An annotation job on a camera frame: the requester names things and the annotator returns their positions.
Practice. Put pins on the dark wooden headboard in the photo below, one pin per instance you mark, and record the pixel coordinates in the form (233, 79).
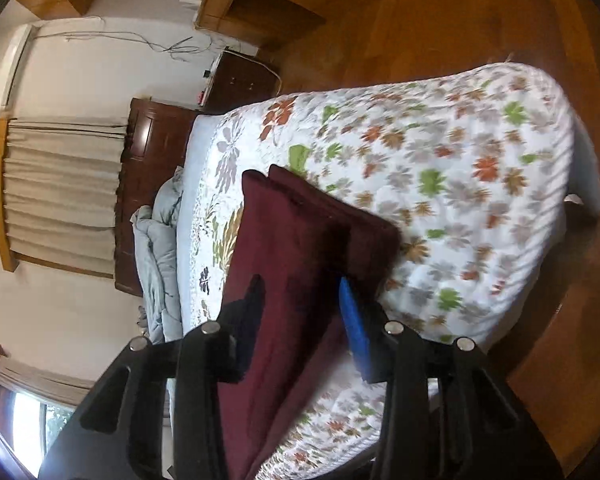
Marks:
(147, 140)

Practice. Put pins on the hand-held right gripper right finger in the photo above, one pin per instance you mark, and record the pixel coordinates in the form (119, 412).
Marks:
(357, 330)

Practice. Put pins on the dark wooden nightstand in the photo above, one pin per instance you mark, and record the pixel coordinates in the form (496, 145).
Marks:
(240, 80)

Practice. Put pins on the light wooden desk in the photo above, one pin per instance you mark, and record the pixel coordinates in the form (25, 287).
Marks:
(265, 5)

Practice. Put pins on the white air conditioner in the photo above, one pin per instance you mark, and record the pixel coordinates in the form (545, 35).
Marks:
(15, 60)

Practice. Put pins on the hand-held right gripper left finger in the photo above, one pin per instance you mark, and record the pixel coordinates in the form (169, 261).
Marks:
(247, 331)

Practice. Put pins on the grey-blue crumpled duvet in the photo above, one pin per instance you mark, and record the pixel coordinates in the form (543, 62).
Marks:
(157, 255)

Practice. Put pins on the floral quilted bedspread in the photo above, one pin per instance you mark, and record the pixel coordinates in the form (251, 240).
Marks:
(455, 170)

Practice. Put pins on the wooden framed window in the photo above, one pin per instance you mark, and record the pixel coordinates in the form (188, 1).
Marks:
(35, 420)

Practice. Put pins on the dark red pants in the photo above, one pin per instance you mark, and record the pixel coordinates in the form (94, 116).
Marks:
(295, 260)

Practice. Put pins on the beige pleated curtain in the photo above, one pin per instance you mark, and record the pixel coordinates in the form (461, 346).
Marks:
(60, 185)

